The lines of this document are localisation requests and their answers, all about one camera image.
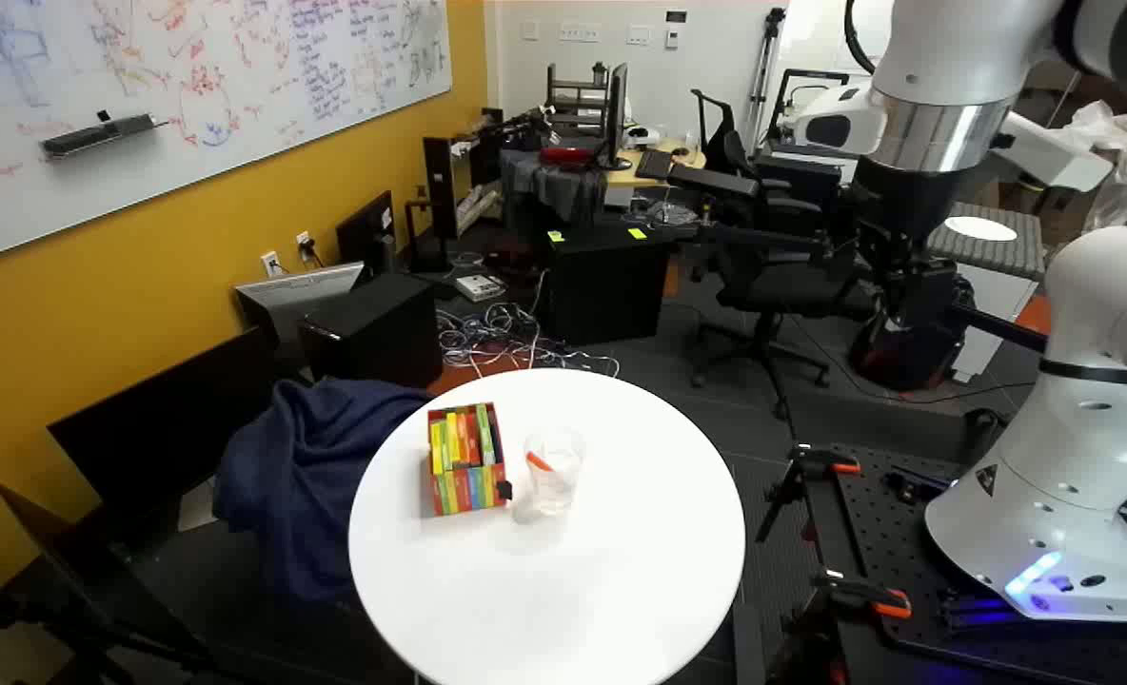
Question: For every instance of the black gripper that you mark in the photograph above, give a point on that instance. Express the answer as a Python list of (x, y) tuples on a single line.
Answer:
[(917, 205)]

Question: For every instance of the orange marker with grey cap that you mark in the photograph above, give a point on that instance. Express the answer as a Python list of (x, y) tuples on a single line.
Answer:
[(538, 462)]

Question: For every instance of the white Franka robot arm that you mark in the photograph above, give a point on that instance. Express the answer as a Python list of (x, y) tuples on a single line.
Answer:
[(1072, 422)]

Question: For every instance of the clear plastic measuring cup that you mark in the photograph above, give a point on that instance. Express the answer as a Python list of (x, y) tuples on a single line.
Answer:
[(563, 492)]

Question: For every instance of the grey mat with white disc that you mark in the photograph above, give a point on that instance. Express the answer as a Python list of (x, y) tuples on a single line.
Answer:
[(1022, 253)]

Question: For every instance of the black bag with red trim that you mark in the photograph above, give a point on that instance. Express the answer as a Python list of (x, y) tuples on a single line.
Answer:
[(907, 346)]

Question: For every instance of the white mounting plate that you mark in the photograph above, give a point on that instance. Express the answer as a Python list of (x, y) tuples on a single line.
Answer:
[(1051, 155)]

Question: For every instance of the black office chair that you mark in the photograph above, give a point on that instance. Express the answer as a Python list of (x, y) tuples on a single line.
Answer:
[(778, 281)]

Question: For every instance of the cardboard boxes with white bag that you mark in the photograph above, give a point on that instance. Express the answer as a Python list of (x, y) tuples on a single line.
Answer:
[(1101, 155)]

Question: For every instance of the black cabinet with green stickers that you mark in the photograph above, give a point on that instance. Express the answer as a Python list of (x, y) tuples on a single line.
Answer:
[(602, 287)]

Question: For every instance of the metal shelf rack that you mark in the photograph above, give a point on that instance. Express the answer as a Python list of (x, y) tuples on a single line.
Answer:
[(585, 117)]

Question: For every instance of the red children's book box set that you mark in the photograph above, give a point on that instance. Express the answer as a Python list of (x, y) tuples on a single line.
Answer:
[(464, 462)]

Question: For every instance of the black computer case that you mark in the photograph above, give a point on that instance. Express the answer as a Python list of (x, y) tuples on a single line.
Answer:
[(377, 330)]

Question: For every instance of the small black monitor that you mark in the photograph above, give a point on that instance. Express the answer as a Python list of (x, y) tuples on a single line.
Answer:
[(365, 234)]

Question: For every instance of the grey flat monitor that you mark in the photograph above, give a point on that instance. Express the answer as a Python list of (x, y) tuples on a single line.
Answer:
[(291, 291)]

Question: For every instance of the navy blue cloth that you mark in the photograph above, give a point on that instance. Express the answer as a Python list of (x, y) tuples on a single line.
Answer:
[(299, 471)]

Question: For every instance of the large black panel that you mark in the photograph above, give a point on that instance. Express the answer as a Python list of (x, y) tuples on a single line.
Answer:
[(158, 432)]

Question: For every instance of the black whiteboard eraser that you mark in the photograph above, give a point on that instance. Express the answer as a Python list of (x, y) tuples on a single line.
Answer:
[(92, 134)]

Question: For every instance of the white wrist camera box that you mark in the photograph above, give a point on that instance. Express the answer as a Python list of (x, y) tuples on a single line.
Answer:
[(857, 108)]

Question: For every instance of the wall whiteboard with writing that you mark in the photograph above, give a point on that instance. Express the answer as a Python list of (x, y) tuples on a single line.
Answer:
[(209, 78)]

